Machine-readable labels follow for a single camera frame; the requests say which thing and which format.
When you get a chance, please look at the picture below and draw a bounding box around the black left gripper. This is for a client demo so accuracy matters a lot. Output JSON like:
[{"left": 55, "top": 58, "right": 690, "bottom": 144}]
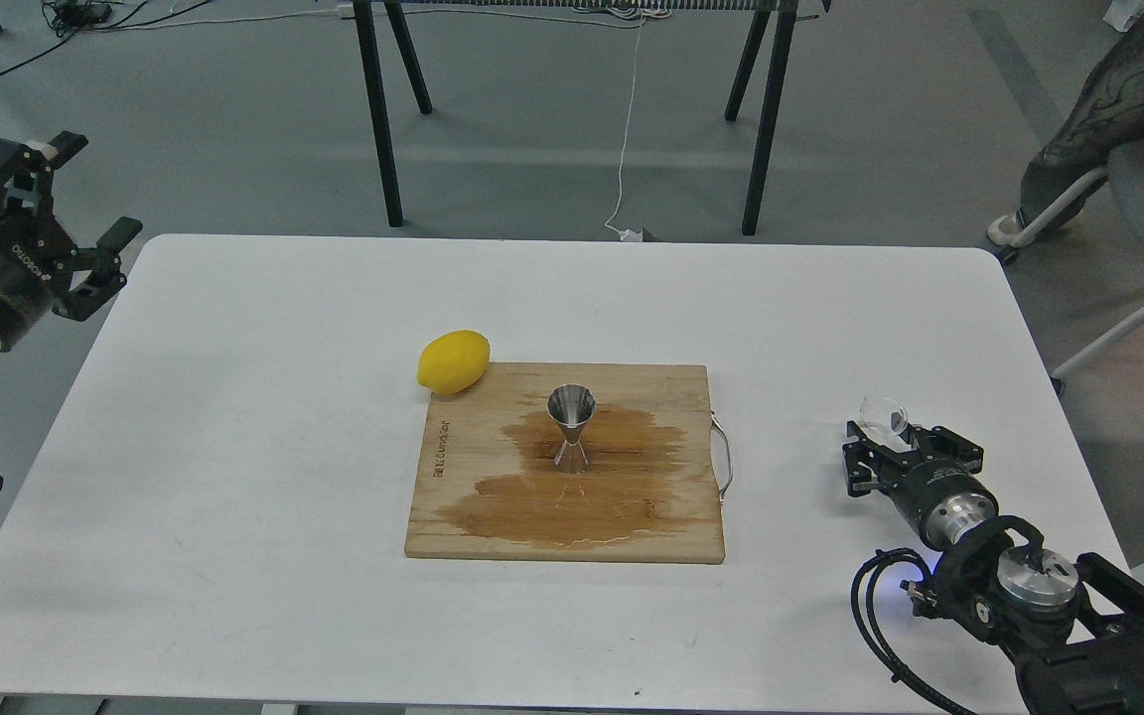
[{"left": 0, "top": 132, "right": 144, "bottom": 349}]

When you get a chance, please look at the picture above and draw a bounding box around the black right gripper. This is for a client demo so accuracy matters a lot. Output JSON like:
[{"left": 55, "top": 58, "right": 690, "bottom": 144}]
[{"left": 841, "top": 420, "right": 999, "bottom": 549}]

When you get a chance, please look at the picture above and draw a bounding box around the clear glass measuring cup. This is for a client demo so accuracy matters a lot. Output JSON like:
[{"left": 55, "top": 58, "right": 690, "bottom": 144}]
[{"left": 855, "top": 395, "right": 912, "bottom": 451}]

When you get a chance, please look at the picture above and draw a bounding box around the steel double jigger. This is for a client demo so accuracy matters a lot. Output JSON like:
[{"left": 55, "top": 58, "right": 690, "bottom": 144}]
[{"left": 546, "top": 383, "right": 598, "bottom": 475}]

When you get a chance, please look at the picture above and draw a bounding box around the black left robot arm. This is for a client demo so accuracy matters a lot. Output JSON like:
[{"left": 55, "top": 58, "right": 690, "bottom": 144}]
[{"left": 0, "top": 132, "right": 142, "bottom": 355}]

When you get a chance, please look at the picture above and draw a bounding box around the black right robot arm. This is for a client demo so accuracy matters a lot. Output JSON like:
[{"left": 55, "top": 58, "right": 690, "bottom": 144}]
[{"left": 843, "top": 418, "right": 1144, "bottom": 714}]

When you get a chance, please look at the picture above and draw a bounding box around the wooden cutting board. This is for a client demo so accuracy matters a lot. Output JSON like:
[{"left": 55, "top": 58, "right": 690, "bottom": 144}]
[{"left": 404, "top": 362, "right": 725, "bottom": 564}]

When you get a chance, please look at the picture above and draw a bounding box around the yellow lemon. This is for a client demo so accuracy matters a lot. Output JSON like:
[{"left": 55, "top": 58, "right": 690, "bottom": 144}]
[{"left": 416, "top": 329, "right": 491, "bottom": 395}]

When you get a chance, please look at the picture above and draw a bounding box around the person in grey trousers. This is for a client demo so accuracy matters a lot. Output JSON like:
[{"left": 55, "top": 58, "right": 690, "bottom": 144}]
[{"left": 986, "top": 13, "right": 1144, "bottom": 245}]

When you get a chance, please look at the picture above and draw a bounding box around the white hanging cable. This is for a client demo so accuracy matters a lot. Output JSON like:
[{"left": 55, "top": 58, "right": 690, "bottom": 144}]
[{"left": 604, "top": 18, "right": 644, "bottom": 241}]

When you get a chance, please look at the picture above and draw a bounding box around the black metal table frame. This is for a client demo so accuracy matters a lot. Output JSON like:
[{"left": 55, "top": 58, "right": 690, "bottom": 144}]
[{"left": 339, "top": 0, "right": 831, "bottom": 236}]

